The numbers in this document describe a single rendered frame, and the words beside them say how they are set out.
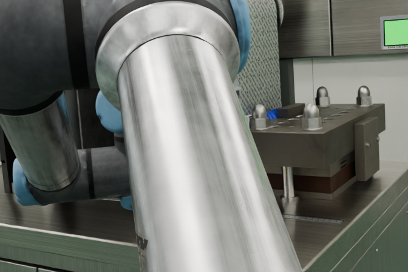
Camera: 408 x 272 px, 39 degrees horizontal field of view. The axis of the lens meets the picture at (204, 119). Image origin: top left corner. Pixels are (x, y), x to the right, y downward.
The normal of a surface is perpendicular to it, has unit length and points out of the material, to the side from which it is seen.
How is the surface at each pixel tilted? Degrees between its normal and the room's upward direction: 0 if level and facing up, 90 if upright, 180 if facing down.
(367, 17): 90
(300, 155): 90
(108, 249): 90
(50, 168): 148
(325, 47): 90
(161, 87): 39
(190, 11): 79
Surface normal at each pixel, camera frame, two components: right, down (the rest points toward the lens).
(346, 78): -0.51, 0.15
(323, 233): -0.07, -0.99
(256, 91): 0.85, 0.01
